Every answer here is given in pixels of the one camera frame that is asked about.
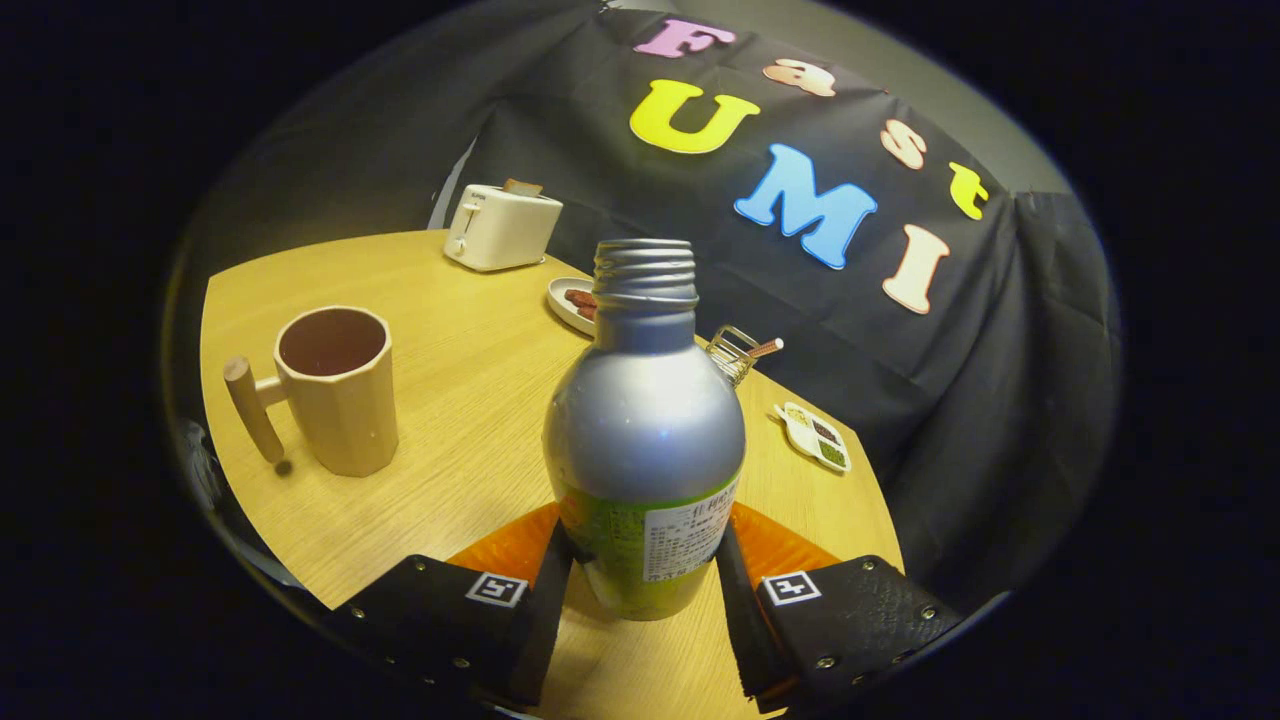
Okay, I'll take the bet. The white toaster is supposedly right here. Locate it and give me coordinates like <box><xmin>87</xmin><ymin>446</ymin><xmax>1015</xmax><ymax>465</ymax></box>
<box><xmin>443</xmin><ymin>183</ymin><xmax>564</xmax><ymax>273</ymax></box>

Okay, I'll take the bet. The white divided seed dish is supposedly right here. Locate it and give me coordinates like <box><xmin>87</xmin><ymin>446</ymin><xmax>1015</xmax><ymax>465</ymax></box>
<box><xmin>773</xmin><ymin>402</ymin><xmax>853</xmax><ymax>474</ymax></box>

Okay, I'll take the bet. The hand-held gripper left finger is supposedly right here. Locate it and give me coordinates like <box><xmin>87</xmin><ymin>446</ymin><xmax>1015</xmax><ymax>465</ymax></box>
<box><xmin>335</xmin><ymin>502</ymin><xmax>576</xmax><ymax>709</ymax></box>

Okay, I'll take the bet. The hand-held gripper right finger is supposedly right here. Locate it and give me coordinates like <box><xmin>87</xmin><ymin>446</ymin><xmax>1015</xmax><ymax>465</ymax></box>
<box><xmin>715</xmin><ymin>502</ymin><xmax>966</xmax><ymax>713</ymax></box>

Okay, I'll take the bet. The beige cup with wooden handle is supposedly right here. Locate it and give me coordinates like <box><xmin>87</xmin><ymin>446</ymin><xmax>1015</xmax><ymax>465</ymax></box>
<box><xmin>222</xmin><ymin>305</ymin><xmax>400</xmax><ymax>478</ymax></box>

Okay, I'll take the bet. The black backdrop cloth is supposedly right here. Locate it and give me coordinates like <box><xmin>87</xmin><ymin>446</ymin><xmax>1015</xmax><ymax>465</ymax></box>
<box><xmin>190</xmin><ymin>0</ymin><xmax>1121</xmax><ymax>611</ymax></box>

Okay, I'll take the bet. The white oval plate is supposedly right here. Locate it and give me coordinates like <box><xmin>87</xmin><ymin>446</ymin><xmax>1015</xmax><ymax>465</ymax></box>
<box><xmin>546</xmin><ymin>277</ymin><xmax>601</xmax><ymax>337</ymax></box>

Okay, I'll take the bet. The wooden table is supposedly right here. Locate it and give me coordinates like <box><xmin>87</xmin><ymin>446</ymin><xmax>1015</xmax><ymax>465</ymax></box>
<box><xmin>200</xmin><ymin>230</ymin><xmax>906</xmax><ymax>720</ymax></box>

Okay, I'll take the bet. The silver bottle with green label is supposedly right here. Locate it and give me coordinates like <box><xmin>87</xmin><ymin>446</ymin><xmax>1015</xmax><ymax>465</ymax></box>
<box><xmin>542</xmin><ymin>238</ymin><xmax>747</xmax><ymax>622</ymax></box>

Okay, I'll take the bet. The wire basket holder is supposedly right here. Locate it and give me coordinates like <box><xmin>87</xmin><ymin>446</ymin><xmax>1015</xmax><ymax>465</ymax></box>
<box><xmin>705</xmin><ymin>325</ymin><xmax>761</xmax><ymax>388</ymax></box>

